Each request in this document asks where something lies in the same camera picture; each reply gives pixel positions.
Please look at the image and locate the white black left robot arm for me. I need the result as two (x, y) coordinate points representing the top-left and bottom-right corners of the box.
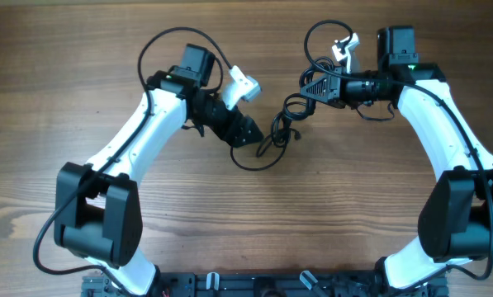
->
(54, 45), (263, 296)

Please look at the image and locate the black USB cable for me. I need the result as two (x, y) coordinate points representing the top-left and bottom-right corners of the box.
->
(230, 56), (338, 172)

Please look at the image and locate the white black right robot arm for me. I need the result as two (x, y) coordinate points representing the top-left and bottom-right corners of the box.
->
(300, 26), (493, 296)

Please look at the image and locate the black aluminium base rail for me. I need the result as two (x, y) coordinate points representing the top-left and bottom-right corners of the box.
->
(80, 271), (449, 297)

